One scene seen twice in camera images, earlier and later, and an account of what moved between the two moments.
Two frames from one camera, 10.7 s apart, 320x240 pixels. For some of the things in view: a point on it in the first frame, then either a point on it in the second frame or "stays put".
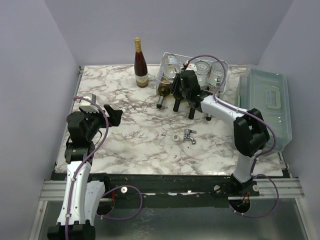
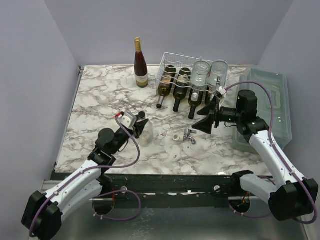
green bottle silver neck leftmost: (163, 90) stays put
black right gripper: (181, 90) → (215, 116)
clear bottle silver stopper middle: (202, 67) stays put
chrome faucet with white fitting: (181, 137) stays put
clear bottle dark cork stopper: (171, 66) → (146, 138)
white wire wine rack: (212, 75) stays put
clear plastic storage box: (265, 93) stays put
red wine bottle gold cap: (140, 66) stays put
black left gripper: (114, 115) → (139, 128)
